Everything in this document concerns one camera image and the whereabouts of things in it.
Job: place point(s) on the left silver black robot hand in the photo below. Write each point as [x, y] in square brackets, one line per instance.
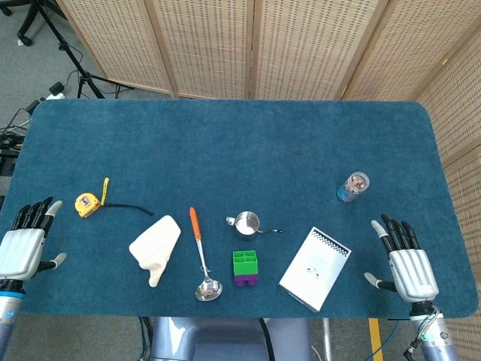
[22, 252]

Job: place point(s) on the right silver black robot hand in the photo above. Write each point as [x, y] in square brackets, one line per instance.
[413, 274]

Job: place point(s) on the yellow tape measure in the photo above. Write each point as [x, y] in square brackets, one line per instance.
[86, 205]

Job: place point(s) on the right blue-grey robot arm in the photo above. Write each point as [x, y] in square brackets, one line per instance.
[436, 338]

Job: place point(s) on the white earbuds box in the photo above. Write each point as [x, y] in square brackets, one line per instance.
[315, 267]

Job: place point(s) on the clear plastic snack jar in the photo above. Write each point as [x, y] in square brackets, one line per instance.
[351, 188]

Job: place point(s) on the metal table leg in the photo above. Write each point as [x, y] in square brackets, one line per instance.
[327, 338]

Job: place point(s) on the cream folded cloth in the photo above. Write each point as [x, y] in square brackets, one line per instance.
[154, 244]

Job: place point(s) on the black plug adapter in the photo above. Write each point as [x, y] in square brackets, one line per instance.
[33, 106]

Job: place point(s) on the white power strip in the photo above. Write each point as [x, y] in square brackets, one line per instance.
[54, 96]

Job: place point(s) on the black power adapter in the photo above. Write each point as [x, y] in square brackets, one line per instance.
[57, 88]

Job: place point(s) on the green and purple toy block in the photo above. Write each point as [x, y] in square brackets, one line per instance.
[246, 265]

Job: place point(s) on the stainless steel spouted pitcher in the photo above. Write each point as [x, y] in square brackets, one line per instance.
[247, 225]

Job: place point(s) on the blue-grey robot torso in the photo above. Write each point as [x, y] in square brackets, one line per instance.
[225, 338]

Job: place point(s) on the black tripod stand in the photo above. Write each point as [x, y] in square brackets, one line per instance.
[69, 56]

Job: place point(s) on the blue felt table cover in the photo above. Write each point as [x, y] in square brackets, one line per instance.
[225, 150]

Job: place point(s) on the black office chair base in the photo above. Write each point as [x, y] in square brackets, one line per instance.
[28, 22]

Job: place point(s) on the wicker folding screen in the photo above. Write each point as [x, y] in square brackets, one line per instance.
[210, 45]

